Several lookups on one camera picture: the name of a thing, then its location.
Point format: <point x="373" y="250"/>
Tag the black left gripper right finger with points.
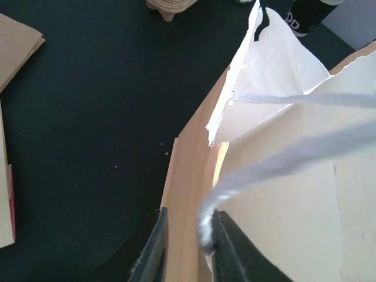
<point x="236" y="258"/>

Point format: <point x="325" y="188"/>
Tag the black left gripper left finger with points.
<point x="151" y="264"/>

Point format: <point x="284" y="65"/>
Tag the orange kraft paper bag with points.
<point x="286" y="149"/>

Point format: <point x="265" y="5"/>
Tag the cream cakes printed paper bag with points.
<point x="8" y="229"/>

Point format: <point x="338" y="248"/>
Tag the right stack of paper cups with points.
<point x="305" y="15"/>

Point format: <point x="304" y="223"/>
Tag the cardboard cup carrier stack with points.
<point x="169" y="8"/>

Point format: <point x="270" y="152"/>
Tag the dark brown paper bag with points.
<point x="18" y="43"/>

